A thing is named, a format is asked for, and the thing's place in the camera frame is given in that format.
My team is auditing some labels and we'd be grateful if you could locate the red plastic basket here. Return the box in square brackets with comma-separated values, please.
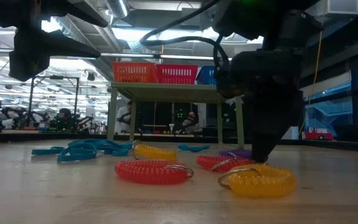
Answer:
[155, 64, 199, 85]

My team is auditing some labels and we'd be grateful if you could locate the purple spiral coil keyring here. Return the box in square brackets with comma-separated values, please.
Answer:
[218, 148, 254, 160]

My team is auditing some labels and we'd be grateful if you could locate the blue plastic basket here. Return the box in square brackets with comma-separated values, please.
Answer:
[196, 65, 217, 86]

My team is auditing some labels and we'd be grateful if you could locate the black aluminium table frame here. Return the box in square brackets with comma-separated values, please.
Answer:
[0, 129, 358, 154]

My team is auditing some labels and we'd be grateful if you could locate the pale green small riser table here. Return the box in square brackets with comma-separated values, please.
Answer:
[106, 82, 246, 149]

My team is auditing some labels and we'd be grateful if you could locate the orange spiral coil keyring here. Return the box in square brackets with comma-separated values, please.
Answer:
[218, 164, 298, 198]
[131, 139, 178, 162]

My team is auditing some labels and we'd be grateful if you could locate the silver ventilation duct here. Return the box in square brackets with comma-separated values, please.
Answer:
[106, 0, 130, 19]

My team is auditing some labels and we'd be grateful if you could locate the white ceiling air unit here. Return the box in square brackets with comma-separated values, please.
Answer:
[305, 0, 358, 16]

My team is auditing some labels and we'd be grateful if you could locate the person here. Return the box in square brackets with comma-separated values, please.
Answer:
[54, 107, 74, 130]
[114, 100, 134, 135]
[181, 111, 200, 134]

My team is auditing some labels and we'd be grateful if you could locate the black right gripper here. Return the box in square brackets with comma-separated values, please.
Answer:
[219, 49, 305, 164]

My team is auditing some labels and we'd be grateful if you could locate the black neighbouring rig frame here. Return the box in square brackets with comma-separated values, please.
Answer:
[28, 75, 81, 127]

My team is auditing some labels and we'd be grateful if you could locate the red cart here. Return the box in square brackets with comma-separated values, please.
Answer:
[303, 131, 335, 141]

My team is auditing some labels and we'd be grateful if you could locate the black cabinet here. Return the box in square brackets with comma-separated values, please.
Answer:
[206, 102, 252, 138]

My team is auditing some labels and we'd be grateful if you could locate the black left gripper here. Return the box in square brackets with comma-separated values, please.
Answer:
[0, 0, 109, 83]

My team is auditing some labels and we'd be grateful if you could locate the red spiral coil keyring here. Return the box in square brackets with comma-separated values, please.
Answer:
[195, 154, 256, 173]
[114, 159, 195, 186]

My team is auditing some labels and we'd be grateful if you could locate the orange plastic basket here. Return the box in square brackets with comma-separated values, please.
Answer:
[112, 61, 160, 84]

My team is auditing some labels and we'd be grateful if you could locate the LED light bar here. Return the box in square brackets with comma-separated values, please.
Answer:
[0, 46, 233, 62]

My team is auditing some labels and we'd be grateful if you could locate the yellow hanging cable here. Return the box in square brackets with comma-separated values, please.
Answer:
[296, 29, 324, 139]

